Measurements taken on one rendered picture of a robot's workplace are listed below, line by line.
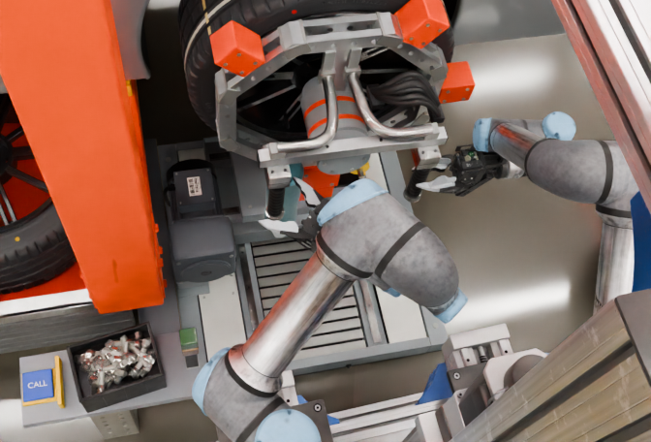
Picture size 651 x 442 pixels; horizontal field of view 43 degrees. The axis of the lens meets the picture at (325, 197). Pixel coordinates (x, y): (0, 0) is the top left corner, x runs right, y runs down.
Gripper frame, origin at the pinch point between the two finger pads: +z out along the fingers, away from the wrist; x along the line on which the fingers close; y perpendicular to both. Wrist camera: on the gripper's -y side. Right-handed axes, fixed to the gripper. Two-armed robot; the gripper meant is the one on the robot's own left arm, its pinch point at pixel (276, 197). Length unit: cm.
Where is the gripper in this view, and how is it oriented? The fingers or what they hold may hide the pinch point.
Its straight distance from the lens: 190.3
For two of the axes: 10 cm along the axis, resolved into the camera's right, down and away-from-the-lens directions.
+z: -8.3, -5.3, 1.8
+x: 5.5, -7.2, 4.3
